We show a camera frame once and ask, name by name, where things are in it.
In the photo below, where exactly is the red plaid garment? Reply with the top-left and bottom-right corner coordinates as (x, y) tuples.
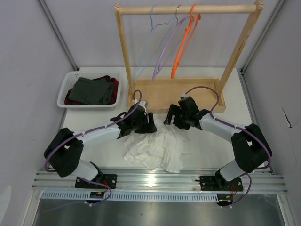
(63, 75), (119, 105)

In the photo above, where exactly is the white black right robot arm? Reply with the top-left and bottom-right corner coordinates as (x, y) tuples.
(164, 96), (272, 190)

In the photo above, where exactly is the white plastic basket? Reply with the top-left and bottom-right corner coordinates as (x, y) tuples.
(57, 71), (124, 109)

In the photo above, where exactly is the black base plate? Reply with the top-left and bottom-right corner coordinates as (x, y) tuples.
(195, 176), (244, 192)
(75, 174), (117, 189)

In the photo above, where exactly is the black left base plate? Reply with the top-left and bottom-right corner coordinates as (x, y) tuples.
(75, 174), (117, 189)

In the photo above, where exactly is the white ruffled skirt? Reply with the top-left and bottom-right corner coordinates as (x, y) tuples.
(124, 120), (193, 173)

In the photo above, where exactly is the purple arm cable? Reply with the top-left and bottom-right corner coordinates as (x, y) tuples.
(181, 86), (273, 208)
(44, 89), (142, 208)

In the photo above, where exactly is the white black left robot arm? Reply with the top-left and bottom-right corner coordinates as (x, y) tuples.
(44, 104), (157, 188)

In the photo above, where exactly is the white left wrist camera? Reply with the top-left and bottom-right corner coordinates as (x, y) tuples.
(132, 99), (148, 112)

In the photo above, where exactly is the wooden clothes rack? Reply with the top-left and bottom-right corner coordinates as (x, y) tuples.
(114, 0), (264, 113)

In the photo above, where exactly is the white slotted cable duct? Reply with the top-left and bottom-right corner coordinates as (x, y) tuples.
(41, 190), (219, 203)

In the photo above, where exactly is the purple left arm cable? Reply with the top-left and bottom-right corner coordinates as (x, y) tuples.
(44, 89), (142, 208)

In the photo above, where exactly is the lilac plastic hanger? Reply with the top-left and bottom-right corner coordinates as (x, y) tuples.
(151, 4), (188, 81)

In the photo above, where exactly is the aluminium mounting rail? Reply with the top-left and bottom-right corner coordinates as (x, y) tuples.
(32, 168), (288, 194)

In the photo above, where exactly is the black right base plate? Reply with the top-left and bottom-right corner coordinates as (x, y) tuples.
(195, 176), (244, 192)

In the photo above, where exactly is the light blue wire hanger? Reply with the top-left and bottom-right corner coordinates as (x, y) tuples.
(132, 5), (175, 83)

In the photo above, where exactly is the orange plastic hanger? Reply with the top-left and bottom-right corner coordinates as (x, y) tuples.
(171, 3), (201, 79)

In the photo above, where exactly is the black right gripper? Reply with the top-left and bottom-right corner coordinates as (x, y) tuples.
(164, 104), (190, 130)

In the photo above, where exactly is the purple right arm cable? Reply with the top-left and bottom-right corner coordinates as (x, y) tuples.
(181, 86), (273, 208)

